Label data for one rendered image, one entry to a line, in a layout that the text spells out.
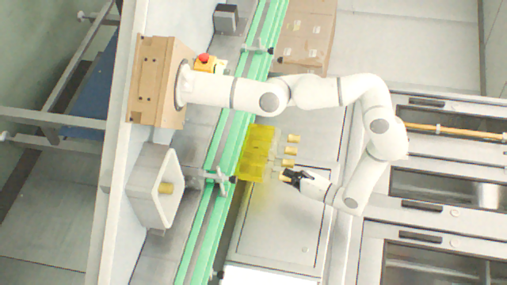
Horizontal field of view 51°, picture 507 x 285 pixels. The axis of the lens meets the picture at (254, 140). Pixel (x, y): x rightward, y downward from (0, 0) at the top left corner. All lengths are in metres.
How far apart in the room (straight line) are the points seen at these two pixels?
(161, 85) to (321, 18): 4.76
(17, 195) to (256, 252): 0.99
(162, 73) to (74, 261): 0.87
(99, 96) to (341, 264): 1.07
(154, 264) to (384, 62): 5.38
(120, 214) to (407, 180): 1.11
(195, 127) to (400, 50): 5.28
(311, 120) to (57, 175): 1.06
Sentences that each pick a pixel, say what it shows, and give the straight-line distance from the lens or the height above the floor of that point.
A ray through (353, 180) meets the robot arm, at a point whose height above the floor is 1.38.
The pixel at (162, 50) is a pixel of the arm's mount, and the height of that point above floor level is 0.83.
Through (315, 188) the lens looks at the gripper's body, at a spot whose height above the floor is 1.26.
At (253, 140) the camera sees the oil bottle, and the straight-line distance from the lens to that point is 1.96.
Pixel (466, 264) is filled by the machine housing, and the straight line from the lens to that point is 2.02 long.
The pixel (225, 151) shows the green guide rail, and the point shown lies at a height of 0.94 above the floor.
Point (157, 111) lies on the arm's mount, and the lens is 1.46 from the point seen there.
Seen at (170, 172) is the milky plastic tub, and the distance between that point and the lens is 1.71.
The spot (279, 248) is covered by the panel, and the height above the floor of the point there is 1.16.
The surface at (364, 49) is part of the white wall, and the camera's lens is 6.90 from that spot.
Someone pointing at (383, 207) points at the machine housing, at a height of 1.50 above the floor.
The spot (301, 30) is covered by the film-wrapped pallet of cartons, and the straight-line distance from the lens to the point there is 5.98.
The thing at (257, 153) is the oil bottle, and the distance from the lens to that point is 1.93.
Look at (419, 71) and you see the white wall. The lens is 6.72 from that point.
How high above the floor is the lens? 1.36
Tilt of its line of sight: 11 degrees down
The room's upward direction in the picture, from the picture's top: 98 degrees clockwise
